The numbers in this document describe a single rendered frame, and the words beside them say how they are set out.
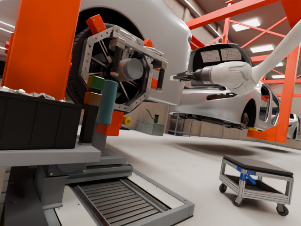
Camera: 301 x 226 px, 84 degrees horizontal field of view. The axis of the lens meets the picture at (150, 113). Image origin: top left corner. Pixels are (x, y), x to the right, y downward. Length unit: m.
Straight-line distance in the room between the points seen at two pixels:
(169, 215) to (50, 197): 0.60
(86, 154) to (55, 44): 0.38
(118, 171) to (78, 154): 0.88
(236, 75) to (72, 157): 0.69
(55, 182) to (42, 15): 0.69
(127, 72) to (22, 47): 0.57
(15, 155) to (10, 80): 0.27
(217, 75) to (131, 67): 0.51
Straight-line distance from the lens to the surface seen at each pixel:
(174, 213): 1.08
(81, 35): 1.22
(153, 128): 5.56
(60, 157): 0.46
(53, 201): 1.00
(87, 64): 1.09
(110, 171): 1.28
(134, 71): 1.07
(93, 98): 0.53
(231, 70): 0.82
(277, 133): 4.27
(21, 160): 0.44
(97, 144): 1.32
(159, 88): 1.10
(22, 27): 0.67
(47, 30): 0.68
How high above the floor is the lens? 0.56
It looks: 2 degrees up
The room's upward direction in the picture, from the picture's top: 10 degrees clockwise
